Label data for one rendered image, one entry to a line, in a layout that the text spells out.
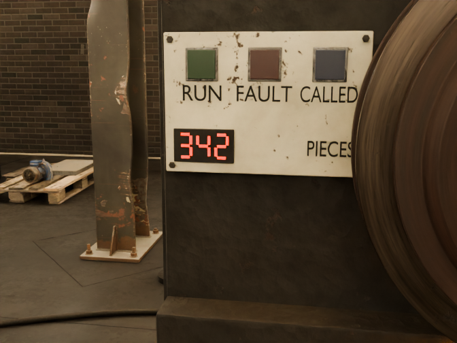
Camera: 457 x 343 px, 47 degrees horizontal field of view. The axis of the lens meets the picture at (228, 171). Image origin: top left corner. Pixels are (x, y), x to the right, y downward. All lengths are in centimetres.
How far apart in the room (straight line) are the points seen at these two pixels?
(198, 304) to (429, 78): 43
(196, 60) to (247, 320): 34
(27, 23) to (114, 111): 445
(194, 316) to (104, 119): 268
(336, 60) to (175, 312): 39
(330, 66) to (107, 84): 272
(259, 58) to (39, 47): 694
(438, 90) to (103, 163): 297
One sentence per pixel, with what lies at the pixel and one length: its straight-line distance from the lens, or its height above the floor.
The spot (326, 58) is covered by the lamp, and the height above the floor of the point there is 121.
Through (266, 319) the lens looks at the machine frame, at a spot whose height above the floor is 87.
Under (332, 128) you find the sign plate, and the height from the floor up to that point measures 112.
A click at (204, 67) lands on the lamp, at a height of 120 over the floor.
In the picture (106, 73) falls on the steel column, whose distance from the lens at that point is 331.
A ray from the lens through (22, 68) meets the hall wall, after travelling 767.
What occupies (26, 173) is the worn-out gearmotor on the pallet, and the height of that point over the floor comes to 25.
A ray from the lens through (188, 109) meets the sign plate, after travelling 68.
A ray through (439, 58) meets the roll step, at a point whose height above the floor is 121.
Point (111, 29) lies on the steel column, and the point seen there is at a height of 141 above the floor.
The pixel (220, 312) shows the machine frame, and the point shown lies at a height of 87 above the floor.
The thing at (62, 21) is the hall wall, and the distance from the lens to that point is 740.
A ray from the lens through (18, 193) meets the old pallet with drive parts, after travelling 501.
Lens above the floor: 120
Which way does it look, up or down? 11 degrees down
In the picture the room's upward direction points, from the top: straight up
